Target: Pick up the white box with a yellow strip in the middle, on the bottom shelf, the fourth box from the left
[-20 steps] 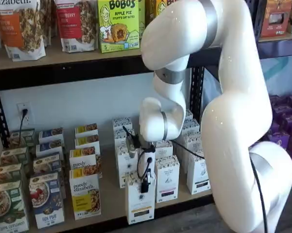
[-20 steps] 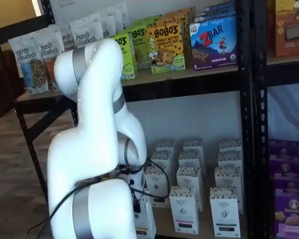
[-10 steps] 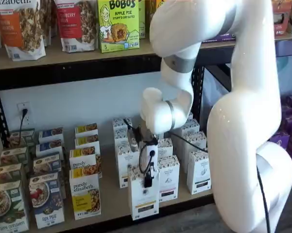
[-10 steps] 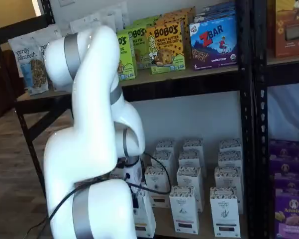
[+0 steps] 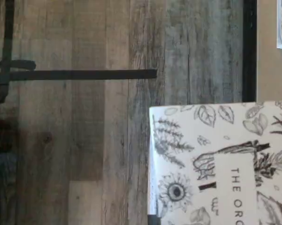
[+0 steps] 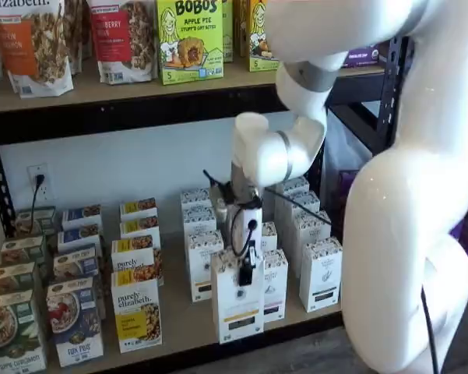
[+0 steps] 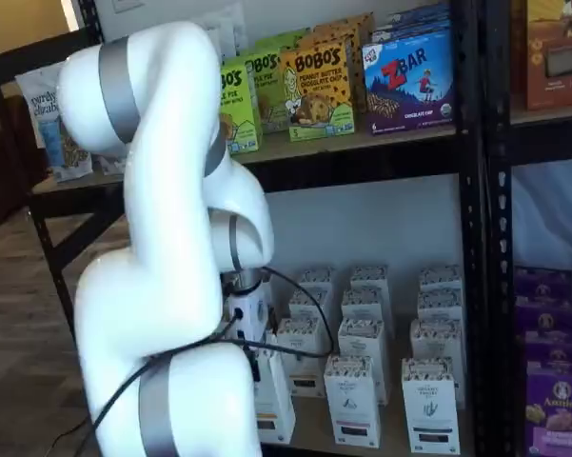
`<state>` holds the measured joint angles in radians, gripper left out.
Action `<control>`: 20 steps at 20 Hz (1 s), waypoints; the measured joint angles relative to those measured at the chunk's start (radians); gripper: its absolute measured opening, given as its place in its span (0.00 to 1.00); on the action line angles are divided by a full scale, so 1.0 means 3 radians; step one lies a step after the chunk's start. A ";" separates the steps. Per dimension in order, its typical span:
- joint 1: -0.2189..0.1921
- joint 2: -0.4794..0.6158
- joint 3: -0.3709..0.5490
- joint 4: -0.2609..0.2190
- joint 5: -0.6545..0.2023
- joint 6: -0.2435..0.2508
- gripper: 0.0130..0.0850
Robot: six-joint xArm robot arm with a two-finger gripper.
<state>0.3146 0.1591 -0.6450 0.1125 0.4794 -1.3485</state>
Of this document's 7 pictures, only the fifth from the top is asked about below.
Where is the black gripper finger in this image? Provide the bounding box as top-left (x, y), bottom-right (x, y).
top-left (147, 214), bottom-right (161, 225)

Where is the white cracker box yellow strip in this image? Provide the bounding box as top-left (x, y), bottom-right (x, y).
top-left (147, 100), bottom-right (282, 225)

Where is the dark bulky object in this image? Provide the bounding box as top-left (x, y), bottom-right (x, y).
top-left (0, 118), bottom-right (21, 225)

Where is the black flat floor bar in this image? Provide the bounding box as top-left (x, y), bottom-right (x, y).
top-left (0, 68), bottom-right (158, 82)

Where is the dark floor strap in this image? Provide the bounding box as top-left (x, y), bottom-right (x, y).
top-left (0, 0), bottom-right (16, 104)
top-left (0, 60), bottom-right (37, 70)

